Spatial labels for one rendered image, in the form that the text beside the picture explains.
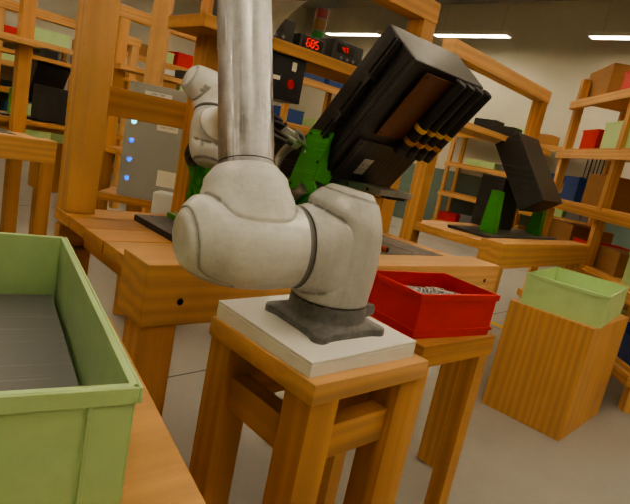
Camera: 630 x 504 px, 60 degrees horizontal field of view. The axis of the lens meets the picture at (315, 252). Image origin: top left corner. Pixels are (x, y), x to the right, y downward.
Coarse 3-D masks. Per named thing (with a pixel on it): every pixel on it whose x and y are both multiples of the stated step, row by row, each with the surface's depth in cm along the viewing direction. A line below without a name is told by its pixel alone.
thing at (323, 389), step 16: (224, 336) 106; (240, 336) 103; (240, 352) 103; (256, 352) 99; (272, 368) 96; (288, 368) 93; (368, 368) 99; (384, 368) 101; (400, 368) 103; (416, 368) 107; (288, 384) 92; (304, 384) 90; (320, 384) 89; (336, 384) 91; (352, 384) 94; (368, 384) 98; (384, 384) 101; (304, 400) 90; (320, 400) 90
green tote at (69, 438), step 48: (0, 240) 98; (48, 240) 102; (0, 288) 100; (48, 288) 104; (96, 336) 69; (96, 384) 67; (0, 432) 48; (48, 432) 50; (96, 432) 53; (0, 480) 49; (48, 480) 52; (96, 480) 54
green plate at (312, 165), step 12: (312, 132) 179; (324, 132) 175; (312, 144) 178; (324, 144) 174; (300, 156) 180; (312, 156) 176; (324, 156) 173; (300, 168) 178; (312, 168) 174; (324, 168) 176; (300, 180) 177; (312, 180) 173; (324, 180) 178
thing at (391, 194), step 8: (344, 184) 180; (352, 184) 177; (360, 184) 175; (368, 184) 184; (368, 192) 172; (376, 192) 170; (384, 192) 170; (392, 192) 172; (400, 192) 175; (400, 200) 179
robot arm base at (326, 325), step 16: (272, 304) 108; (288, 304) 106; (304, 304) 102; (368, 304) 115; (288, 320) 104; (304, 320) 102; (320, 320) 101; (336, 320) 101; (352, 320) 102; (368, 320) 108; (320, 336) 97; (336, 336) 100; (352, 336) 103; (368, 336) 106
